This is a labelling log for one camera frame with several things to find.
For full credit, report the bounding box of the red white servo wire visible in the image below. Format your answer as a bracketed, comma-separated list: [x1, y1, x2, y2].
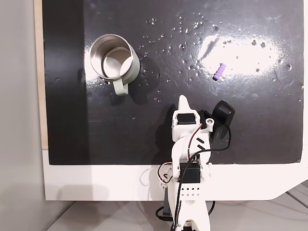
[187, 124, 204, 159]

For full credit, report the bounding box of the black camera cable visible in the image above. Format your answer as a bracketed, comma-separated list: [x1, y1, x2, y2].
[172, 126, 232, 227]

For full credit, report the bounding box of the light wooden board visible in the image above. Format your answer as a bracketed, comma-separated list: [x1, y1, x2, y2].
[33, 0, 49, 150]

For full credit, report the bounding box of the purple ribbed pen grip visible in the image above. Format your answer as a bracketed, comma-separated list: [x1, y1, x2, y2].
[212, 62, 228, 81]

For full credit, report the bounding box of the black power cable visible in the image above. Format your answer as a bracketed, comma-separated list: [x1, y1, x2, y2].
[155, 199, 216, 223]

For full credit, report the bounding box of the black mat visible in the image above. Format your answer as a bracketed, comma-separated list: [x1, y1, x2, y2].
[42, 0, 304, 166]

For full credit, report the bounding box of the grey-green mug steel rim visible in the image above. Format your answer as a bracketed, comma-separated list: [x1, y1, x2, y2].
[90, 34, 141, 96]

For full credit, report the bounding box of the black oval camera box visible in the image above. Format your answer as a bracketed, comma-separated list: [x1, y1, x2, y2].
[204, 100, 236, 148]

